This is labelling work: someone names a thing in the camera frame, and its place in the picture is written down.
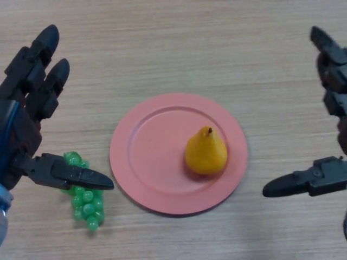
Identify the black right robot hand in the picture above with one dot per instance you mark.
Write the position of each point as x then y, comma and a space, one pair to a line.
336, 75

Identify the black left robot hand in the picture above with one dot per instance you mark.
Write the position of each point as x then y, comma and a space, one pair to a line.
19, 135

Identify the yellow pear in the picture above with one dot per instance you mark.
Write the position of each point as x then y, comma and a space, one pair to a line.
206, 154

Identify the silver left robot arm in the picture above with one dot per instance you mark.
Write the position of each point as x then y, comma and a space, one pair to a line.
2, 222

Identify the pink round plate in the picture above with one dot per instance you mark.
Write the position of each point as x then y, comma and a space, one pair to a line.
157, 168

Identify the green grape bunch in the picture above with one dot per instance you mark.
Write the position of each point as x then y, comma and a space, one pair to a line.
89, 211

